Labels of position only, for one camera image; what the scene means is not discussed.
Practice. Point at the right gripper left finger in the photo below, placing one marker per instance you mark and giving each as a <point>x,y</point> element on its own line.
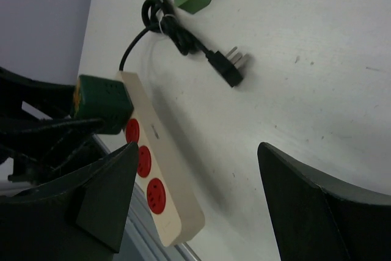
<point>78,216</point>

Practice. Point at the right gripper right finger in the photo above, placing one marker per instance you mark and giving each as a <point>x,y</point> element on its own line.
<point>316,216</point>

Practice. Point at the beige power strip red sockets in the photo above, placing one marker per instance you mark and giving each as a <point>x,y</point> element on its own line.
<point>175,209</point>

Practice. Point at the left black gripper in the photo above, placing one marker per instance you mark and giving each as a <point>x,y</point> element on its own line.
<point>39,135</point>

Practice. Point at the dark green cube adapter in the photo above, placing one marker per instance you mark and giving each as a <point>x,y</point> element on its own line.
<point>101,98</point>

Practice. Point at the aluminium frame rail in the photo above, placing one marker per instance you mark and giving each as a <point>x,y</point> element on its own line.
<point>140,239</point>

